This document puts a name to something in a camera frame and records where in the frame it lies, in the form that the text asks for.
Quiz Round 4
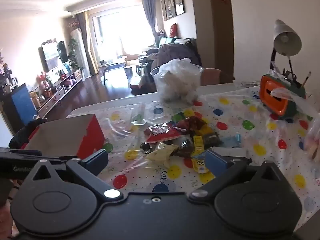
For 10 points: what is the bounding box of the blue fronted cabinet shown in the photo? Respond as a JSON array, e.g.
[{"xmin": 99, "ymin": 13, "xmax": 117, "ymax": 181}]
[{"xmin": 3, "ymin": 83, "xmax": 38, "ymax": 130}]

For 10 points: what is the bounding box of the wooden television cabinet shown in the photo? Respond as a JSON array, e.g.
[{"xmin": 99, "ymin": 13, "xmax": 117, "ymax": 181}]
[{"xmin": 37, "ymin": 68, "xmax": 84, "ymax": 117}]

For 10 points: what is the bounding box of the clear plastic bag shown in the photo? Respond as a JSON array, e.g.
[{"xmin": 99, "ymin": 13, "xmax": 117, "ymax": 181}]
[{"xmin": 303, "ymin": 119, "xmax": 320, "ymax": 161}]

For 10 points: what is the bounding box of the television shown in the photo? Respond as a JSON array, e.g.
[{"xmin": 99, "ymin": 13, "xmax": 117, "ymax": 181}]
[{"xmin": 38, "ymin": 41, "xmax": 68, "ymax": 72}]

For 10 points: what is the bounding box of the balloon print tablecloth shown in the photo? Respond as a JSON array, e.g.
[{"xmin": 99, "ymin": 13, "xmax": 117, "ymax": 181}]
[{"xmin": 66, "ymin": 84, "xmax": 320, "ymax": 232}]

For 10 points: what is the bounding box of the yellow cartoon snack packet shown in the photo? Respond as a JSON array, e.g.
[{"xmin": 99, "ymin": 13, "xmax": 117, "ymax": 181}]
[{"xmin": 190, "ymin": 135, "xmax": 211, "ymax": 174}]

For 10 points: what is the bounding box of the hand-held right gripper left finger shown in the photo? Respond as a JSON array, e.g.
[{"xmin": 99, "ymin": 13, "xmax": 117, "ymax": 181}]
[{"xmin": 24, "ymin": 149, "xmax": 124, "ymax": 202}]

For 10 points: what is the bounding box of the grey desk lamp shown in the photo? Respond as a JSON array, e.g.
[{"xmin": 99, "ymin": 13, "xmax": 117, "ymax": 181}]
[{"xmin": 270, "ymin": 19, "xmax": 303, "ymax": 80}]

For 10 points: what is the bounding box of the dark red snack packet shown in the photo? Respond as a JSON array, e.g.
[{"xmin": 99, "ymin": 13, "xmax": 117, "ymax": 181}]
[{"xmin": 175, "ymin": 116, "xmax": 209, "ymax": 134}]

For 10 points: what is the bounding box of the clear plastic bin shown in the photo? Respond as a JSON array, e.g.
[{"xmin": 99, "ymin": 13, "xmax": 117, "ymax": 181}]
[{"xmin": 150, "ymin": 64, "xmax": 203, "ymax": 108}]

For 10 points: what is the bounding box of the dark checked snack packet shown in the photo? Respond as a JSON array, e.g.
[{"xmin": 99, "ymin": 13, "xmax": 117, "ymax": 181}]
[{"xmin": 175, "ymin": 140, "xmax": 197, "ymax": 159}]

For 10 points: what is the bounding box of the red cardboard box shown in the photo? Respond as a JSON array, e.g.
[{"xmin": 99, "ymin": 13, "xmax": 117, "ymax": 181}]
[{"xmin": 21, "ymin": 114, "xmax": 106, "ymax": 161}]

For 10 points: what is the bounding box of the dark brown snack packet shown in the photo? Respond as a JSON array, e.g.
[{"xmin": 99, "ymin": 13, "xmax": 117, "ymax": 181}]
[{"xmin": 201, "ymin": 133, "xmax": 223, "ymax": 149}]

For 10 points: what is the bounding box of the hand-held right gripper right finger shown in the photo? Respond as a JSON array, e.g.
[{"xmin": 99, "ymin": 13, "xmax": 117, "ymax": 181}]
[{"xmin": 187, "ymin": 147, "xmax": 285, "ymax": 202}]

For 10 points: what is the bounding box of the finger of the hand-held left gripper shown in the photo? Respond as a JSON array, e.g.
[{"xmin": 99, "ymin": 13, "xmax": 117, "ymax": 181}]
[
  {"xmin": 0, "ymin": 156, "xmax": 78, "ymax": 180},
  {"xmin": 0, "ymin": 148, "xmax": 42, "ymax": 157}
]

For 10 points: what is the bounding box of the white standing air conditioner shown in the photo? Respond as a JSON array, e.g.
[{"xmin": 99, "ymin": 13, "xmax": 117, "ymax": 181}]
[{"xmin": 70, "ymin": 29, "xmax": 85, "ymax": 71}]

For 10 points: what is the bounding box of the cream snack packet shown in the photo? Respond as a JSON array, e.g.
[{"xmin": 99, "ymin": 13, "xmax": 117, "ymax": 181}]
[{"xmin": 145, "ymin": 142, "xmax": 182, "ymax": 168}]

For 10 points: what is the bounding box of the brown curtain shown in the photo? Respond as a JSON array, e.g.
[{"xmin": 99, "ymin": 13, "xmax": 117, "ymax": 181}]
[{"xmin": 76, "ymin": 11, "xmax": 98, "ymax": 76}]

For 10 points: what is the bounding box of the pile of purple clothes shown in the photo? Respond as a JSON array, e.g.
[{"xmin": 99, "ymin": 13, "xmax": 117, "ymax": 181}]
[{"xmin": 149, "ymin": 42, "xmax": 202, "ymax": 67}]

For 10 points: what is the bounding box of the white tissue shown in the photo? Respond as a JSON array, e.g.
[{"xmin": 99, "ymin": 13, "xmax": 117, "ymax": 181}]
[{"xmin": 271, "ymin": 87, "xmax": 298, "ymax": 101}]

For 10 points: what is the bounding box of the white plastic bag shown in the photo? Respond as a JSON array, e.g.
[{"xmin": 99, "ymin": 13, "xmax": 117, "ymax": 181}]
[{"xmin": 158, "ymin": 57, "xmax": 200, "ymax": 100}]

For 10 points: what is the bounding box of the green potted plant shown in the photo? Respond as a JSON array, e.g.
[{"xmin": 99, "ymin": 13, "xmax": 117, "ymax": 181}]
[{"xmin": 67, "ymin": 38, "xmax": 78, "ymax": 68}]

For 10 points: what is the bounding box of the pink cloth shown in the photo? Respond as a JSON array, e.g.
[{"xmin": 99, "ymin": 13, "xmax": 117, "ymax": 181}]
[{"xmin": 200, "ymin": 68, "xmax": 222, "ymax": 86}]

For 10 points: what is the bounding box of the coffee table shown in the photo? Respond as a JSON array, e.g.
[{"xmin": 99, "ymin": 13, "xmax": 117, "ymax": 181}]
[{"xmin": 103, "ymin": 59, "xmax": 126, "ymax": 74}]

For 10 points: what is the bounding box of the row of framed wall pictures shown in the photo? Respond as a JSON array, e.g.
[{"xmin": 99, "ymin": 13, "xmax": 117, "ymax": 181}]
[{"xmin": 161, "ymin": 0, "xmax": 186, "ymax": 22}]

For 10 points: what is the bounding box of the grey curtain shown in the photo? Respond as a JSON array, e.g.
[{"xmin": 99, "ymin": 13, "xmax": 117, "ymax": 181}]
[{"xmin": 141, "ymin": 0, "xmax": 157, "ymax": 47}]

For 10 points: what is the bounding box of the orange green tissue box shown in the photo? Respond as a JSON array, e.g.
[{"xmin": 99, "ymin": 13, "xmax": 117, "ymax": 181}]
[{"xmin": 259, "ymin": 74, "xmax": 307, "ymax": 120}]

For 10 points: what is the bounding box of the crumpled clear plastic film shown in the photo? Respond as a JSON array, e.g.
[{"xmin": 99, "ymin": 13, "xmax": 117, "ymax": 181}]
[{"xmin": 107, "ymin": 102, "xmax": 151, "ymax": 137}]

